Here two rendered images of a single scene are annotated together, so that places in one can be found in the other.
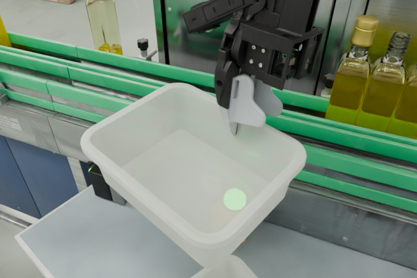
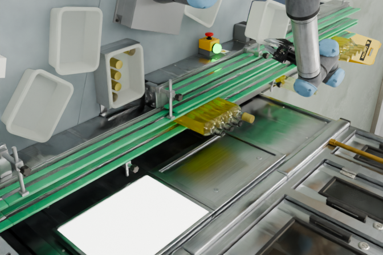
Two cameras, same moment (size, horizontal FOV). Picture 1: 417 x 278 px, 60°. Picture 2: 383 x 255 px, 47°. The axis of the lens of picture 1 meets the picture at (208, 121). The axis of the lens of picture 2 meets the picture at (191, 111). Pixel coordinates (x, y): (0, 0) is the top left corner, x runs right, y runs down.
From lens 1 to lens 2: 1.55 m
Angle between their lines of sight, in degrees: 26
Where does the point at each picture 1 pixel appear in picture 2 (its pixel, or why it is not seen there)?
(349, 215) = (188, 69)
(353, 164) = (210, 78)
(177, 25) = (274, 106)
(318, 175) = (208, 72)
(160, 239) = (220, 20)
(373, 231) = (176, 70)
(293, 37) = (289, 49)
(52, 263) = not seen: outside the picture
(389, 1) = (243, 147)
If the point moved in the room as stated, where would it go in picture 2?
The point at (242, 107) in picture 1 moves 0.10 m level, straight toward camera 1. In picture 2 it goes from (274, 41) to (273, 19)
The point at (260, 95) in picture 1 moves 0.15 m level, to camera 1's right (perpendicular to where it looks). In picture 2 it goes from (271, 50) to (250, 73)
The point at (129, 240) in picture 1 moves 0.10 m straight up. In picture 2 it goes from (227, 12) to (244, 16)
